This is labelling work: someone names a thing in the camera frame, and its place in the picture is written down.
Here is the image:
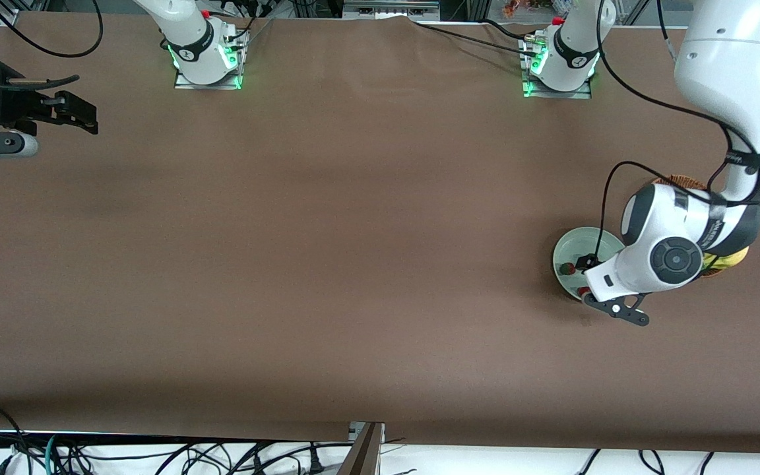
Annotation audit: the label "pale green round plate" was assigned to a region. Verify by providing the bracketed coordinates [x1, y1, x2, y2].
[552, 226, 627, 302]

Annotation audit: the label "yellow banana bunch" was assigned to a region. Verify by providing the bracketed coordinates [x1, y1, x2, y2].
[702, 245, 750, 272]

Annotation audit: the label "brown wicker basket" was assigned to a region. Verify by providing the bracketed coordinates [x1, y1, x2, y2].
[650, 174, 750, 280]

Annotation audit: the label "brown table cover sheet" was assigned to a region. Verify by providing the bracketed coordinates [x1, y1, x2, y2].
[0, 12, 760, 456]

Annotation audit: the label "colourful background objects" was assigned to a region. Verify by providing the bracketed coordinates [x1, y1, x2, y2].
[501, 0, 555, 18]

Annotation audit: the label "grey device box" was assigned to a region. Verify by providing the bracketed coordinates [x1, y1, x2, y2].
[342, 0, 441, 20]

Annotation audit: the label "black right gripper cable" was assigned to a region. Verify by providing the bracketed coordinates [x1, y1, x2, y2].
[0, 74, 81, 91]

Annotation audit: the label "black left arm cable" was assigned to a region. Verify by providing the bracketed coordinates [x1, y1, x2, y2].
[594, 0, 760, 261]

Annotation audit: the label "black looping cable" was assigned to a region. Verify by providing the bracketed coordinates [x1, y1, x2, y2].
[0, 0, 104, 57]

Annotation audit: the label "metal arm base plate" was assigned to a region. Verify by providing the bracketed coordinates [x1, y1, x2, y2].
[521, 36, 593, 100]
[174, 30, 245, 90]

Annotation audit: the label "black cable across cover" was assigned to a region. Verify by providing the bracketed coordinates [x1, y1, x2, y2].
[410, 16, 539, 59]

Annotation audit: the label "aluminium profile post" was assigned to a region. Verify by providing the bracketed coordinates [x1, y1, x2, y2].
[337, 422, 386, 475]

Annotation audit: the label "teal cable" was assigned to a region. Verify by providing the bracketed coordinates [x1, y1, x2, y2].
[42, 433, 65, 475]

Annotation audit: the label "tangled black cables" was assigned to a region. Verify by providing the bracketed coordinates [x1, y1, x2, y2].
[63, 439, 338, 475]

